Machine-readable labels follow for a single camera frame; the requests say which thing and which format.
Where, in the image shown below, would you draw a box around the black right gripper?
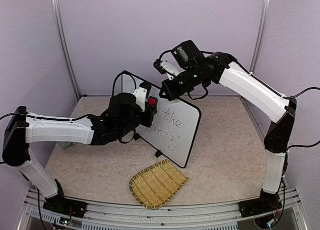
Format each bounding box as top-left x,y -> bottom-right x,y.
158,65 -> 207,102

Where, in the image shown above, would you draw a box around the red bone-shaped eraser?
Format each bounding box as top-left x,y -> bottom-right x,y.
147,96 -> 158,115

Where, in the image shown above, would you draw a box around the white whiteboard black frame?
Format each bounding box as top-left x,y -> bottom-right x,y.
136,84 -> 202,168

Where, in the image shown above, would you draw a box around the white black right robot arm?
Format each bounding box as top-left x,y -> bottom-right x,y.
153,40 -> 297,212

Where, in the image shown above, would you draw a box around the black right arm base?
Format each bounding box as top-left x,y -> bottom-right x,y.
239,190 -> 283,218

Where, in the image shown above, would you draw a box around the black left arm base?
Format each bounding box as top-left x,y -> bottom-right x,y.
43,179 -> 87,218

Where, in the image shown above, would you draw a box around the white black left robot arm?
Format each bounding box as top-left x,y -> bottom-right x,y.
2,81 -> 158,212

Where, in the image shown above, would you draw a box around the black whiteboard stand foot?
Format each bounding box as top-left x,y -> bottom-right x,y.
155,150 -> 162,158

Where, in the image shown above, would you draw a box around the woven bamboo tray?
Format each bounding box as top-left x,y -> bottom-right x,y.
128,159 -> 188,210

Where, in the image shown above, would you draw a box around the light blue mug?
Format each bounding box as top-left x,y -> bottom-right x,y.
59,142 -> 72,149

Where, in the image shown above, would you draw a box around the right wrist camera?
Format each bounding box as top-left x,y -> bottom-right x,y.
153,59 -> 179,80

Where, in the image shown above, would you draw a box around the aluminium front rail frame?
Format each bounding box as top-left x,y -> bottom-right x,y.
17,187 -> 308,230

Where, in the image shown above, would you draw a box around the aluminium corner post right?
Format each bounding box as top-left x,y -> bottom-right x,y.
249,0 -> 271,72

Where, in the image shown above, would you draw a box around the aluminium corner post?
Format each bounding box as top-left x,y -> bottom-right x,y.
51,0 -> 81,101
249,0 -> 271,72

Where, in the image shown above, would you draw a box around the aluminium corner post left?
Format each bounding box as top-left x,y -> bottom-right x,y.
51,0 -> 81,101

